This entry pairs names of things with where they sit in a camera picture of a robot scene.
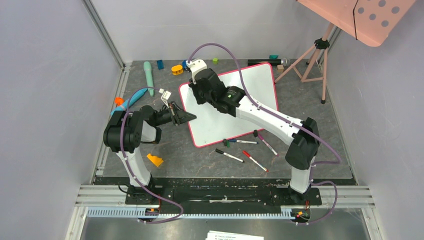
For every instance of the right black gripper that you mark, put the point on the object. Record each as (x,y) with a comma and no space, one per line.
(196,92)

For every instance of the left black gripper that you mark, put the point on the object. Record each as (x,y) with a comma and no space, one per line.
(178,116)

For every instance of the pink framed whiteboard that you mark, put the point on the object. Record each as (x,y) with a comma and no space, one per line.
(212,126)

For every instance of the green marker cap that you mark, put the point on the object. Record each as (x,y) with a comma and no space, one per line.
(226,143)

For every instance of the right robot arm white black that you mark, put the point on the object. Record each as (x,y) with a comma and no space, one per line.
(299,135)

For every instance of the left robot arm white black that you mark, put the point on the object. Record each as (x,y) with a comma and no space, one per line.
(126,131)

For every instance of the black whiteboard marker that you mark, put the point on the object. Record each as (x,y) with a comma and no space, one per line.
(228,155)

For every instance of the blue whiteboard marker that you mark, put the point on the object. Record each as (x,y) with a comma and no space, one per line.
(242,141)

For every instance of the purple whiteboard marker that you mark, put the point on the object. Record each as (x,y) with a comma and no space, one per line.
(267,144)

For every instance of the red whiteboard marker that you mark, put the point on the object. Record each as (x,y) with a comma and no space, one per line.
(255,161)

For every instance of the yellow oval toy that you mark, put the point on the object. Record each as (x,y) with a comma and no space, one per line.
(177,69)

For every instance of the blue toy car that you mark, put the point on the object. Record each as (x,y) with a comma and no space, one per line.
(185,65)

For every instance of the blue toy tube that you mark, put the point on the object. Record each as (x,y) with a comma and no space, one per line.
(130,102)

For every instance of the dark blue block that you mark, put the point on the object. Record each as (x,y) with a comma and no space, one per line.
(160,64)

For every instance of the yellow plastic wedge block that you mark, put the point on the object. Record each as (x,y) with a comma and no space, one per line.
(157,161)

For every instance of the mint green toy tube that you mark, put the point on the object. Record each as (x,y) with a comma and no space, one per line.
(147,67)

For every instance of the orange toy piece left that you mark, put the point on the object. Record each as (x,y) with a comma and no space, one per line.
(119,101)

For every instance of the teal block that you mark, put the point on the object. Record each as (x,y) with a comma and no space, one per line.
(273,56)

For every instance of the wooden cube block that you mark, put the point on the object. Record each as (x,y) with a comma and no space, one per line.
(280,68)

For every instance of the white paper sheet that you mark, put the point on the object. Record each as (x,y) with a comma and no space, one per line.
(219,235)

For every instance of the pink tripod stand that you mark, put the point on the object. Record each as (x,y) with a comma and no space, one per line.
(320,46)

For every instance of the pink perforated board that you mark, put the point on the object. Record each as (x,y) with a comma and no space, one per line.
(368,21)

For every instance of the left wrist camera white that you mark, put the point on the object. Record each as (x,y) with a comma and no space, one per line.
(165,95)

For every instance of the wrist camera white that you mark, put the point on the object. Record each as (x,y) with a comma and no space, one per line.
(165,95)
(195,66)

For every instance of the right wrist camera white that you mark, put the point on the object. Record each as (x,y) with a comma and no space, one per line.
(195,66)

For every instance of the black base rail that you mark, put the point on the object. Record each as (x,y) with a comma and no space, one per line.
(171,192)

